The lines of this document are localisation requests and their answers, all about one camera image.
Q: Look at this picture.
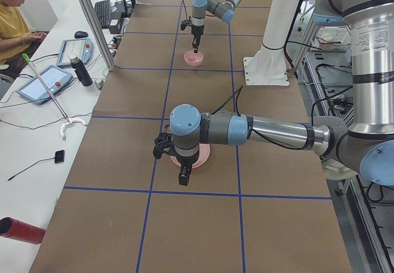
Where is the pink plate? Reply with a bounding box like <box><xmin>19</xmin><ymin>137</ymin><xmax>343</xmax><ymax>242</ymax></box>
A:
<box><xmin>171</xmin><ymin>144</ymin><xmax>211</xmax><ymax>168</ymax></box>

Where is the red cylinder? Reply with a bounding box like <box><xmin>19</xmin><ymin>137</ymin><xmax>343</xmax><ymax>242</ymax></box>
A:
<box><xmin>1</xmin><ymin>217</ymin><xmax>46</xmax><ymax>245</ymax></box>

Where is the black keyboard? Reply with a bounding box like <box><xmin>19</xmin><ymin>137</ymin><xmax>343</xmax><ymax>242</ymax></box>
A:
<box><xmin>94</xmin><ymin>0</ymin><xmax>111</xmax><ymax>28</ymax></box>

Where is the black water bottle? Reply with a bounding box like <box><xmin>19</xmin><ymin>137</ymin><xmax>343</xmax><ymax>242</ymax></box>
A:
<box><xmin>70</xmin><ymin>54</ymin><xmax>92</xmax><ymax>87</ymax></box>

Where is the reacher stick with white claw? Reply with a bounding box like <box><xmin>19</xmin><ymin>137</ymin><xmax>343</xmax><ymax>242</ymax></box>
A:
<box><xmin>22</xmin><ymin>53</ymin><xmax>87</xmax><ymax>141</ymax></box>

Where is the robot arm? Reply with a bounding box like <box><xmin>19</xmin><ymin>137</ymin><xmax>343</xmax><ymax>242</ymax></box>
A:
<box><xmin>168</xmin><ymin>0</ymin><xmax>393</xmax><ymax>186</ymax></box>
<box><xmin>181</xmin><ymin>0</ymin><xmax>242</xmax><ymax>54</ymax></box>

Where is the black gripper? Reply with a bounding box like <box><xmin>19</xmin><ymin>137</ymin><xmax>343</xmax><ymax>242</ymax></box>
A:
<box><xmin>175</xmin><ymin>147</ymin><xmax>198</xmax><ymax>186</ymax></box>
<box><xmin>191</xmin><ymin>25</ymin><xmax>204</xmax><ymax>54</ymax></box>

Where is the brown paper table mat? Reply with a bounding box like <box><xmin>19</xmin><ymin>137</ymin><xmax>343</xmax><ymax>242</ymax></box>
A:
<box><xmin>31</xmin><ymin>0</ymin><xmax>352</xmax><ymax>272</ymax></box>

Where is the small black square device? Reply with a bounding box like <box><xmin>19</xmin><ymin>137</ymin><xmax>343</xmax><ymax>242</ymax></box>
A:
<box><xmin>54</xmin><ymin>150</ymin><xmax>65</xmax><ymax>164</ymax></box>

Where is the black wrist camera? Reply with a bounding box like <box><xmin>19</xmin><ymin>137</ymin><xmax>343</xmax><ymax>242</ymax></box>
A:
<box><xmin>180</xmin><ymin>18</ymin><xmax>193</xmax><ymax>31</ymax></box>
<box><xmin>153</xmin><ymin>124</ymin><xmax>175</xmax><ymax>160</ymax></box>

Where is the metal clamp bracket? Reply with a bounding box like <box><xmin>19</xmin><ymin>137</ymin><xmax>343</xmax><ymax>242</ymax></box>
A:
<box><xmin>94</xmin><ymin>79</ymin><xmax>104</xmax><ymax>91</ymax></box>

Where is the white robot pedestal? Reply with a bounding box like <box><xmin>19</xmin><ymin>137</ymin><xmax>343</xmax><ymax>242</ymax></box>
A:
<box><xmin>244</xmin><ymin>0</ymin><xmax>300</xmax><ymax>86</ymax></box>

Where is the near teach pendant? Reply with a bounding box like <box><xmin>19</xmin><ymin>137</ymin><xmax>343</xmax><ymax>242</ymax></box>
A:
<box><xmin>15</xmin><ymin>65</ymin><xmax>73</xmax><ymax>106</ymax></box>

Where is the pink bowl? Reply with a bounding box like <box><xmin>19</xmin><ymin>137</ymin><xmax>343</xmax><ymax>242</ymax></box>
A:
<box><xmin>183</xmin><ymin>50</ymin><xmax>204</xmax><ymax>67</ymax></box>

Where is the far teach pendant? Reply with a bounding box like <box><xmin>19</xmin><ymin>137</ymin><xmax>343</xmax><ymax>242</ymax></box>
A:
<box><xmin>57</xmin><ymin>38</ymin><xmax>94</xmax><ymax>68</ymax></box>

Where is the black computer mouse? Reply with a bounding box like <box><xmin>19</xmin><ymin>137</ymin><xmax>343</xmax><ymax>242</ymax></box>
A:
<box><xmin>74</xmin><ymin>31</ymin><xmax>88</xmax><ymax>39</ymax></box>

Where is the aluminium frame post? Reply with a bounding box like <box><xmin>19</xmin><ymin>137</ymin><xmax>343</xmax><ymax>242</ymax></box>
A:
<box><xmin>79</xmin><ymin>0</ymin><xmax>115</xmax><ymax>71</ymax></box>

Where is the person in yellow shirt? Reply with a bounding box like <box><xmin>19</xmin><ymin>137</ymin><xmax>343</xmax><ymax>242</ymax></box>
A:
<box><xmin>1</xmin><ymin>0</ymin><xmax>46</xmax><ymax>65</ymax></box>

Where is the teach pendant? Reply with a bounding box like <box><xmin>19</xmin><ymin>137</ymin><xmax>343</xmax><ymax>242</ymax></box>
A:
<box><xmin>57</xmin><ymin>38</ymin><xmax>94</xmax><ymax>68</ymax></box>
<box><xmin>15</xmin><ymin>65</ymin><xmax>73</xmax><ymax>106</ymax></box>

